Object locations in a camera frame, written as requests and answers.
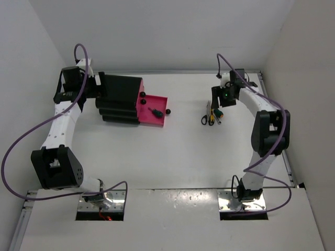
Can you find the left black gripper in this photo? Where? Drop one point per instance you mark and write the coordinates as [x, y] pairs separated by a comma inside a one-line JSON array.
[[98, 91]]

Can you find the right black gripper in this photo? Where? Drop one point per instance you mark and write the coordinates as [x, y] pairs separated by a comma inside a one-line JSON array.
[[215, 91]]

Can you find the black drawer cabinet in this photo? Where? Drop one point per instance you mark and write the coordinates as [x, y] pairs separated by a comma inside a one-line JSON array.
[[120, 104]]

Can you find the green orange handled screwdriver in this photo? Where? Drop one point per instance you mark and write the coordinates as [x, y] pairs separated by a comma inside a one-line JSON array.
[[218, 113]]

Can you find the yellow utility knife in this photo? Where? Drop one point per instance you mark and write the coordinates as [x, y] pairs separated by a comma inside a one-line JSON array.
[[210, 116]]

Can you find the small green stubby screwdriver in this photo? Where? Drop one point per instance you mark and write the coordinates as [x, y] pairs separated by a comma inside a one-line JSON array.
[[156, 113]]

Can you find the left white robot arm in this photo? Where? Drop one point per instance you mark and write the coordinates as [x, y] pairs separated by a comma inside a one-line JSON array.
[[55, 164]]

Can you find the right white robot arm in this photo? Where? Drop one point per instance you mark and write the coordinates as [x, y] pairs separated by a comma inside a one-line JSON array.
[[270, 133]]

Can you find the pink top drawer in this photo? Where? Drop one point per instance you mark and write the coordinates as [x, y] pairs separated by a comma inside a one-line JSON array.
[[141, 92]]

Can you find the pink middle drawer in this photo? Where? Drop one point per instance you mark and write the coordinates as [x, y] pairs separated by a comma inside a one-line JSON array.
[[140, 102]]

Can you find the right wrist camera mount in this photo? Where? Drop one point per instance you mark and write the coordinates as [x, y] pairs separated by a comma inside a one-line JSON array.
[[225, 80]]

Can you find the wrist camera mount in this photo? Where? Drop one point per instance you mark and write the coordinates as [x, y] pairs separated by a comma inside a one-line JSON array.
[[225, 80], [85, 67]]

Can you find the black handled scissors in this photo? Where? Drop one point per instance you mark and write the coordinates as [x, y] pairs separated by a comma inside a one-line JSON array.
[[206, 117]]

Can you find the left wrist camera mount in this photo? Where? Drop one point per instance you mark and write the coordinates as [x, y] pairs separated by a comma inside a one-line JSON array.
[[85, 67]]

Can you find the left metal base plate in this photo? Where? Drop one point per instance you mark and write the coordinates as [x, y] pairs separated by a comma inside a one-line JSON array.
[[112, 201]]

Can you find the metal base plate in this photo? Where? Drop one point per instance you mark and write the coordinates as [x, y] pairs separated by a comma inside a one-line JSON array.
[[112, 201], [228, 204]]

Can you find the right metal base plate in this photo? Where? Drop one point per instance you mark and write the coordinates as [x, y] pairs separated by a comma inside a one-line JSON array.
[[228, 204]]

